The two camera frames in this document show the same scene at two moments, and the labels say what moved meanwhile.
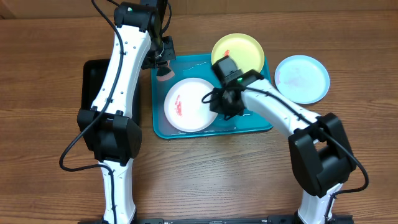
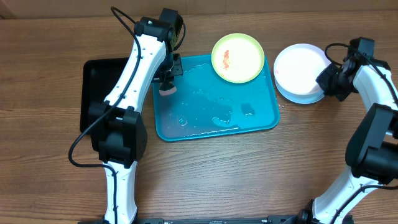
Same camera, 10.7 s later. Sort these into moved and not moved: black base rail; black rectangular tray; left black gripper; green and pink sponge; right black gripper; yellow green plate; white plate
Moved: white plate; left black gripper; green and pink sponge; right black gripper
Not moved: yellow green plate; black base rail; black rectangular tray
